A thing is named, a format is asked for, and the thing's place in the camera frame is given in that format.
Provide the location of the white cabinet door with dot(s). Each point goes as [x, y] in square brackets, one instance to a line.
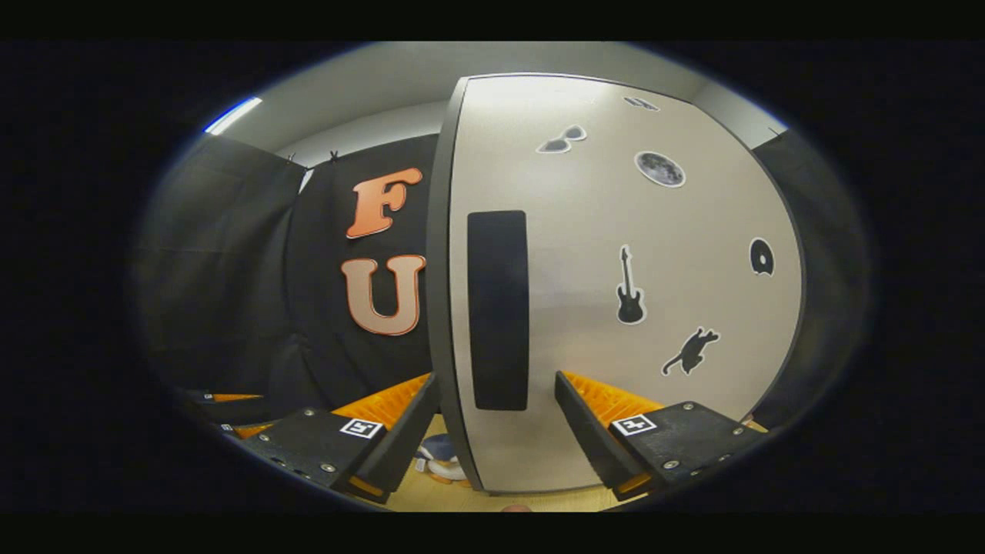
[585, 369]

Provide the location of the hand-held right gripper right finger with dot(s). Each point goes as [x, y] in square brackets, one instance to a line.
[585, 431]

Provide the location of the blue and white plush toy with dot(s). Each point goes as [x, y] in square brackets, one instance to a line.
[440, 450]

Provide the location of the narrow ceiling light strip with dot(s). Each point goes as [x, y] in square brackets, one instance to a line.
[231, 115]

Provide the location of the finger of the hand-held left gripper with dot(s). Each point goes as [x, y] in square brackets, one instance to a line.
[246, 431]
[231, 408]

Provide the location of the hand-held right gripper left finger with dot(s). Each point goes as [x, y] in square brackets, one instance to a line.
[400, 442]

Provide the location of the black backdrop cloth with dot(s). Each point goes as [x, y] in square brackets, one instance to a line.
[231, 308]

